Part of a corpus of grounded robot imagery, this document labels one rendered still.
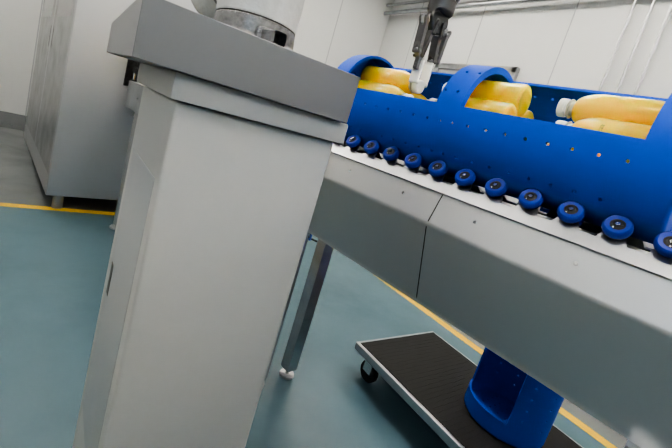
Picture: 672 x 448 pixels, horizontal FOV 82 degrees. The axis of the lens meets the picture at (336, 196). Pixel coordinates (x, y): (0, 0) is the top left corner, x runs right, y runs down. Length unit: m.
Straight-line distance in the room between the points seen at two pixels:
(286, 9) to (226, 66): 0.21
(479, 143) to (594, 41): 4.06
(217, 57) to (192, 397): 0.63
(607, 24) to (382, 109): 4.04
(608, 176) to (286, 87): 0.56
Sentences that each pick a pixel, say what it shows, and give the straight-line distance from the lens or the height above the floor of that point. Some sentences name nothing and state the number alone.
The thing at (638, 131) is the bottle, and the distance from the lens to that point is 0.85.
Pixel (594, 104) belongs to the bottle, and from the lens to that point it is 0.93.
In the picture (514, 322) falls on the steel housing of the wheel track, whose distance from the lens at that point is 0.89.
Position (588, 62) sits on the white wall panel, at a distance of 4.83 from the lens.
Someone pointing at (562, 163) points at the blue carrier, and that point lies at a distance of 0.82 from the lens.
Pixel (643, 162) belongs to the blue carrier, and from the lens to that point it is 0.79.
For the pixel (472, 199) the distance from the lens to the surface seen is 0.89.
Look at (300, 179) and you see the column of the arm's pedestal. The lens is 0.73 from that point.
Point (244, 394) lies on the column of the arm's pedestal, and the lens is 0.94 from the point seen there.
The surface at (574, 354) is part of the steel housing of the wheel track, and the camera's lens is 0.86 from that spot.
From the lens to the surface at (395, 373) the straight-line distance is 1.66.
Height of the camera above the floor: 0.99
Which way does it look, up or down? 10 degrees down
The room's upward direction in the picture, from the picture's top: 17 degrees clockwise
